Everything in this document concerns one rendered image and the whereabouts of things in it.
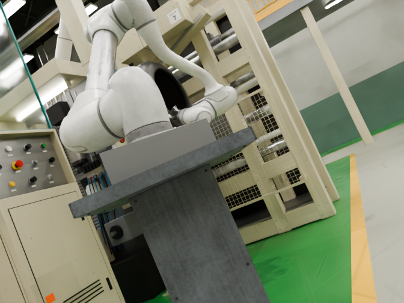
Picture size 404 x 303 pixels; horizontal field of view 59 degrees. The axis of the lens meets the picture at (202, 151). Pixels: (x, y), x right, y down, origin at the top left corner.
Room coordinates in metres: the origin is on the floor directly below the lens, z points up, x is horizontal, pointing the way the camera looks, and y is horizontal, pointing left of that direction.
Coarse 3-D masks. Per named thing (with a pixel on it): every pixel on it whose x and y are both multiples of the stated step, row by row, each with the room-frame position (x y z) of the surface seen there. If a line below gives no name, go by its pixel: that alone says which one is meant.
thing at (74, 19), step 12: (60, 0) 2.41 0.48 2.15; (72, 0) 2.39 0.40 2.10; (60, 12) 2.43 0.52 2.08; (72, 12) 2.39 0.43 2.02; (84, 12) 2.47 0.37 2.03; (72, 24) 2.41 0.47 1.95; (84, 24) 2.41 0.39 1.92; (72, 36) 2.42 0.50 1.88; (84, 36) 2.38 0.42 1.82; (84, 48) 2.40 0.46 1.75; (84, 60) 2.42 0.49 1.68; (120, 144) 2.41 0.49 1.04
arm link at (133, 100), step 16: (112, 80) 1.11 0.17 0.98; (128, 80) 1.09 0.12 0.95; (144, 80) 1.10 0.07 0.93; (112, 96) 1.10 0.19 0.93; (128, 96) 1.08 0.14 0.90; (144, 96) 1.08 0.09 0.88; (160, 96) 1.13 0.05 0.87; (112, 112) 1.10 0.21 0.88; (128, 112) 1.08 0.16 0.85; (144, 112) 1.08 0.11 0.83; (160, 112) 1.10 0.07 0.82; (112, 128) 1.13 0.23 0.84; (128, 128) 1.09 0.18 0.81
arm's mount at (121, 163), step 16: (176, 128) 1.00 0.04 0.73; (192, 128) 1.00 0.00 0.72; (208, 128) 1.01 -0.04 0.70; (128, 144) 0.98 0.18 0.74; (144, 144) 0.98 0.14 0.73; (160, 144) 0.99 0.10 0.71; (176, 144) 0.99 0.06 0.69; (192, 144) 1.00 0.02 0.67; (112, 160) 0.97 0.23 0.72; (128, 160) 0.97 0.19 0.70; (144, 160) 0.98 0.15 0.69; (160, 160) 0.99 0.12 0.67; (112, 176) 0.97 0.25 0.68; (128, 176) 0.97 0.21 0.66
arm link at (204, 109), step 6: (204, 102) 1.68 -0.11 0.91; (192, 108) 1.66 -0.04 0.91; (198, 108) 1.63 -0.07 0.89; (204, 108) 1.63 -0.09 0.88; (210, 108) 1.67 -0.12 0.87; (186, 114) 1.68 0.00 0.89; (192, 114) 1.63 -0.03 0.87; (198, 114) 1.61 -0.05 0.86; (204, 114) 1.61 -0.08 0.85; (210, 114) 1.63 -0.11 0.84; (186, 120) 1.68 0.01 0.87; (192, 120) 1.63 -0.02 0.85; (210, 120) 1.64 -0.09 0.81
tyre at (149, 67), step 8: (144, 64) 2.19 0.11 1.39; (152, 64) 2.22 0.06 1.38; (160, 64) 2.32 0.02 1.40; (152, 72) 2.17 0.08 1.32; (160, 72) 2.45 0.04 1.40; (168, 72) 2.37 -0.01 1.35; (160, 80) 2.51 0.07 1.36; (168, 80) 2.51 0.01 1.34; (176, 80) 2.44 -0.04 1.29; (160, 88) 2.56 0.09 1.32; (168, 88) 2.56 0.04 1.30; (176, 88) 2.55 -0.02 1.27; (168, 96) 2.59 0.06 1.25; (176, 96) 2.57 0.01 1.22; (184, 96) 2.48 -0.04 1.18; (168, 104) 2.61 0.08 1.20; (176, 104) 2.59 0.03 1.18; (184, 104) 2.57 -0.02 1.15; (168, 112) 2.15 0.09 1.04
